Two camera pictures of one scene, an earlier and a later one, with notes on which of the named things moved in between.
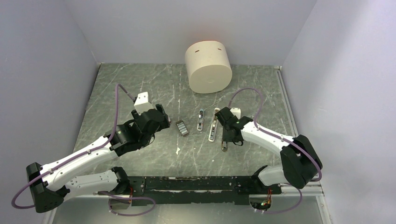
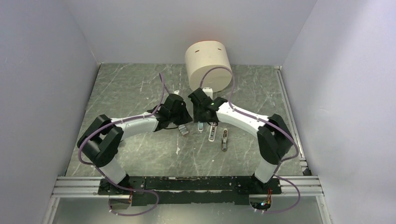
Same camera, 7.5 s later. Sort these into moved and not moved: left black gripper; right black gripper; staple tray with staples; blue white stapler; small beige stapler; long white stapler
Moved: left black gripper; right black gripper
Not moved: long white stapler; staple tray with staples; small beige stapler; blue white stapler
